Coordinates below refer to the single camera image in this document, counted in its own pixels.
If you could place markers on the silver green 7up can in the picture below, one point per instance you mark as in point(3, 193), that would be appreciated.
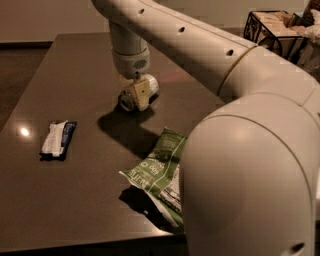
point(136, 93)

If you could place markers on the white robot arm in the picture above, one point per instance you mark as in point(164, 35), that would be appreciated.
point(249, 171)

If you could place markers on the green chip bag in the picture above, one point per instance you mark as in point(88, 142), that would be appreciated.
point(158, 175)

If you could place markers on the black wire basket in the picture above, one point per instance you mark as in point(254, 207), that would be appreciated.
point(277, 31)

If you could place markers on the blue white snack wrapper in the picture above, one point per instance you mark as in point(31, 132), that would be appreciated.
point(58, 140)

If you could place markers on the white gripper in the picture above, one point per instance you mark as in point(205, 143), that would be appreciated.
point(129, 65)

